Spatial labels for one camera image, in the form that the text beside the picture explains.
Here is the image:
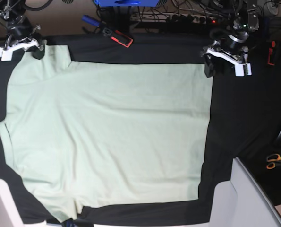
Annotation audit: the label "white wall socket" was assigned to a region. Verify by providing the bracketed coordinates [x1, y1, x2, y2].
[264, 0, 279, 17]

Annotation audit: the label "grey chair right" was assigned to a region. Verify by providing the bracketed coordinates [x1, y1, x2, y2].
[209, 158, 281, 227]

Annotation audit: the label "light green T-shirt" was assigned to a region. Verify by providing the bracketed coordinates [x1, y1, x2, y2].
[0, 45, 213, 221]

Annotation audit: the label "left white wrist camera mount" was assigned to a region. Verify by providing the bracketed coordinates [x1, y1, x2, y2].
[201, 47, 252, 77]

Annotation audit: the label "white power strip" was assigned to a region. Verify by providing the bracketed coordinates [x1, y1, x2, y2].
[130, 12, 221, 25]

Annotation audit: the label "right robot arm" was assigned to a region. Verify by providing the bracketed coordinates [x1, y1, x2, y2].
[0, 0, 52, 61]

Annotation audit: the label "blue box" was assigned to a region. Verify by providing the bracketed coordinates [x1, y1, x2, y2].
[94, 0, 167, 7]

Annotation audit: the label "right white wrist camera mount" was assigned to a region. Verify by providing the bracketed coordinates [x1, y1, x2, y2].
[0, 39, 44, 61]

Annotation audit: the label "blue orange clamp right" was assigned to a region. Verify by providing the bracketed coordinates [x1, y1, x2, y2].
[259, 17, 278, 66]

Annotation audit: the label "black table cloth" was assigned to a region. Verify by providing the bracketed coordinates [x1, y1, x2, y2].
[0, 34, 281, 226]

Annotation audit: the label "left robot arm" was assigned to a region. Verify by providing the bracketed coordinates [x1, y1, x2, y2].
[201, 0, 259, 78]

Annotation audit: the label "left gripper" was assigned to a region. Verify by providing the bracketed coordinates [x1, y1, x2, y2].
[201, 28, 249, 78]

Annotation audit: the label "orange handled scissors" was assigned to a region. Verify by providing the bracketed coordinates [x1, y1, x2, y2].
[266, 153, 281, 170]

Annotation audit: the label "blue orange clamp top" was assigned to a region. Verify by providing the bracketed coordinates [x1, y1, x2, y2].
[81, 15, 133, 48]

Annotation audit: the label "white chair left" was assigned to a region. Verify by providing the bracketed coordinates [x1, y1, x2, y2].
[0, 179, 47, 227]

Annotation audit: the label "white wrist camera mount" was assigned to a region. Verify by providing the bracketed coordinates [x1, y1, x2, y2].
[0, 39, 44, 61]
[201, 47, 252, 77]

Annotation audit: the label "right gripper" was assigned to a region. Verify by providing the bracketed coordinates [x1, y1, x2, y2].
[7, 22, 46, 60]

